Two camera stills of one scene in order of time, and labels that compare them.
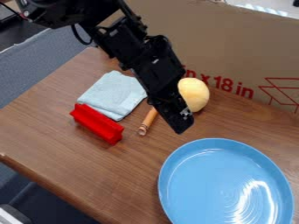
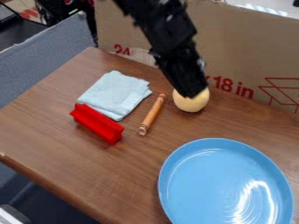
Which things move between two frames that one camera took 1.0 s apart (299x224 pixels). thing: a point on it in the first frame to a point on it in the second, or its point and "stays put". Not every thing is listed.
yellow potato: x=193 y=93 stays put
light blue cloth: x=115 y=95 stays put
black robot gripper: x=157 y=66 to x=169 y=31
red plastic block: x=97 y=122 stays put
